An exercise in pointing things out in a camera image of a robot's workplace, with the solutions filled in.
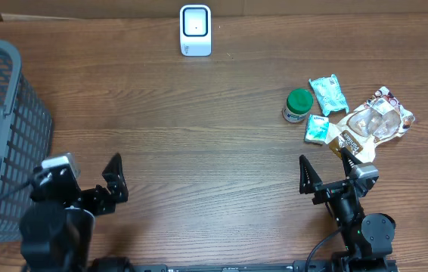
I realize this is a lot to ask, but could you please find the beige brown snack pouch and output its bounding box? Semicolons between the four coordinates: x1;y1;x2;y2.
325;86;415;162

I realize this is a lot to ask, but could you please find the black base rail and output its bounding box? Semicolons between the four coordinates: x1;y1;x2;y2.
125;260;399;272

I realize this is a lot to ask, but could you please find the grey plastic basket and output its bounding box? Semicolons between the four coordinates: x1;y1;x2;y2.
0;40;54;243

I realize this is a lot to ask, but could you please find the teal snack packet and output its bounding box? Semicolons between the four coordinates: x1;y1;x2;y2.
309;74;349;116

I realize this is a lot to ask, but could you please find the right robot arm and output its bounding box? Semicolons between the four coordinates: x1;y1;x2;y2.
293;147;398;272

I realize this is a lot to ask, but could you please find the small teal tissue pack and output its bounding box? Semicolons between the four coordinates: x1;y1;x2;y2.
304;114;330;145

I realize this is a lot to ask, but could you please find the green lid white jar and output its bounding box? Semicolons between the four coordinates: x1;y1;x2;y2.
282;88;313;123

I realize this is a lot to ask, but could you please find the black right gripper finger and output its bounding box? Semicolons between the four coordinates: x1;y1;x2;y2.
340;147;361;177
299;155;323;194

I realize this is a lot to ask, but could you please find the white barcode scanner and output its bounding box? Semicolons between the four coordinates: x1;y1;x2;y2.
179;4;212;57

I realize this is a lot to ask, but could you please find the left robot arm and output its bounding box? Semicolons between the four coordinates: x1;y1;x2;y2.
20;153;134;272

